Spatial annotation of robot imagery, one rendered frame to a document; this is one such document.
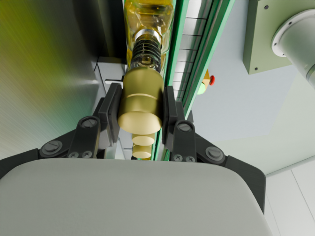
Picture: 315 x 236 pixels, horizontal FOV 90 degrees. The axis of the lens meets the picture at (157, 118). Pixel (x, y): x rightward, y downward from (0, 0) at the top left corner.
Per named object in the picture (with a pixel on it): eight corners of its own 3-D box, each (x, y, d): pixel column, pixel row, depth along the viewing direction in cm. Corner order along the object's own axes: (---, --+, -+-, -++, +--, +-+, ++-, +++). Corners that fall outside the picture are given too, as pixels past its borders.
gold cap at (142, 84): (121, 64, 12) (111, 108, 10) (165, 67, 13) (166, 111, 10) (125, 95, 15) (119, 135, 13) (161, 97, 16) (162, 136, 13)
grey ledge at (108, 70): (103, 43, 50) (95, 66, 44) (131, 45, 51) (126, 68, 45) (128, 153, 129) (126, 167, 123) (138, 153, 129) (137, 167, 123)
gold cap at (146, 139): (133, 110, 24) (130, 135, 22) (156, 111, 24) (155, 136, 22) (134, 122, 27) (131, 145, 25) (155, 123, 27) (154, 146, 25)
